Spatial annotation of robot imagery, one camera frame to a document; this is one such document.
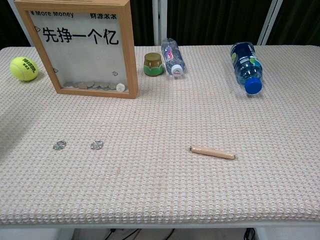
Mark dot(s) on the beige woven table cloth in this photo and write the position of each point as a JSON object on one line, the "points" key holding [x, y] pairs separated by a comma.
{"points": [[160, 125]]}

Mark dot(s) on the green gold small jar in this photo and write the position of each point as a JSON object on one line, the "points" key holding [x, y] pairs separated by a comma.
{"points": [[153, 65]]}

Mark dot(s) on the light wooden dowel stick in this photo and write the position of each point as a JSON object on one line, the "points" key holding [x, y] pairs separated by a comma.
{"points": [[212, 151]]}

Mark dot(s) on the small clear water bottle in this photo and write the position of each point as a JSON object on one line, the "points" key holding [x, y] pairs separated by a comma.
{"points": [[172, 56]]}

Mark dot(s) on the black pleated curtain panel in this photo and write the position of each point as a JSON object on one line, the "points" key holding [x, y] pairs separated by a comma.
{"points": [[7, 22], [300, 22], [143, 22], [212, 20]]}

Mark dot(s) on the blue label drink bottle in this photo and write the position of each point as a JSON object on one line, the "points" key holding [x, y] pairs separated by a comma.
{"points": [[246, 62]]}

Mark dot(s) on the yellow tennis ball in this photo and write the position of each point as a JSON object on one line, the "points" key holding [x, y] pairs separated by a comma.
{"points": [[23, 68]]}

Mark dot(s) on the wooden coin box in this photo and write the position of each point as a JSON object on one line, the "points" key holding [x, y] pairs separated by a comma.
{"points": [[130, 50]]}

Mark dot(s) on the white screen frame post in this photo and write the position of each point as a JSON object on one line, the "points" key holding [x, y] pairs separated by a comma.
{"points": [[160, 22], [270, 22]]}

